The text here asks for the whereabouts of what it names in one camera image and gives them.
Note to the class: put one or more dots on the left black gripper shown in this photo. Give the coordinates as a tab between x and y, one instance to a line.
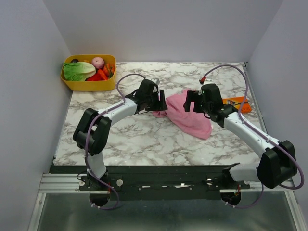
160	105

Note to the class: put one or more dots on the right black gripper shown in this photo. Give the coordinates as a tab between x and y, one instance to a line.
195	101

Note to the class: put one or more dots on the pink t-shirt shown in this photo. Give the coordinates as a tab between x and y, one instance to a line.
189	122

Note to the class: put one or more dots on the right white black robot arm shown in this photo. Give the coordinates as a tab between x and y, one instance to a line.
277	159

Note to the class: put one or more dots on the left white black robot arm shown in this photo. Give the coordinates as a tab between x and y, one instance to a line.
93	129

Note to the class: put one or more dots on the orange black packet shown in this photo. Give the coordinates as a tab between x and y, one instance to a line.
236	102

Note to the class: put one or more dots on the yellow plastic bin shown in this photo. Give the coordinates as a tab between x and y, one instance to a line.
91	85

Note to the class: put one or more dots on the red toy pepper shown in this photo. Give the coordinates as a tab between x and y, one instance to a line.
99	76

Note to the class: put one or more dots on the pink toy onion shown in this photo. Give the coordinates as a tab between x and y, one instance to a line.
98	62

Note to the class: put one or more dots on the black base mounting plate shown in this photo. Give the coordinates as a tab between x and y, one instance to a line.
149	183

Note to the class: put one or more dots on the green toy lettuce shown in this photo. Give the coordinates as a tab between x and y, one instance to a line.
78	71

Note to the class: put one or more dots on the dark purple toy eggplant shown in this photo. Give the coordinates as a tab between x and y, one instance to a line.
75	60

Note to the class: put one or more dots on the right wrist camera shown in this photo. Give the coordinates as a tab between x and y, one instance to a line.
205	80

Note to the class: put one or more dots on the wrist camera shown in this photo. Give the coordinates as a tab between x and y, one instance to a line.
205	80
155	81

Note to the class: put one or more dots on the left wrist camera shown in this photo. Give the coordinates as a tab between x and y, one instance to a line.
155	81

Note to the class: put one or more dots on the aluminium frame rail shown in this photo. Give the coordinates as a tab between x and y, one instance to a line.
68	183

